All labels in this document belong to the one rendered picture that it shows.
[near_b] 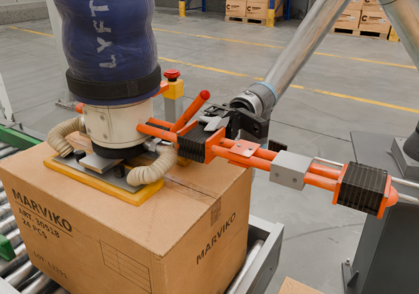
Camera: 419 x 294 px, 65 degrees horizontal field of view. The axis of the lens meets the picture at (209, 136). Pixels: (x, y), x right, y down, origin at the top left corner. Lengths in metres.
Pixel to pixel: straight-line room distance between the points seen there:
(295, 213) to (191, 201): 1.52
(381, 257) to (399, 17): 1.00
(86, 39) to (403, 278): 1.51
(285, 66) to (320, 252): 1.24
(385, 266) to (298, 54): 0.99
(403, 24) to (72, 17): 0.78
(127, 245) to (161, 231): 0.08
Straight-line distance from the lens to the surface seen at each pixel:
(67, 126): 1.01
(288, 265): 1.94
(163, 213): 0.76
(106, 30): 0.74
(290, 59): 1.09
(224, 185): 0.84
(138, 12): 0.75
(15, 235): 1.46
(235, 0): 8.93
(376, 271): 1.68
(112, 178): 0.85
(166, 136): 0.78
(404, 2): 0.98
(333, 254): 2.06
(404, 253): 1.61
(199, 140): 0.73
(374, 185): 0.65
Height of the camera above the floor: 1.45
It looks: 29 degrees down
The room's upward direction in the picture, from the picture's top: straight up
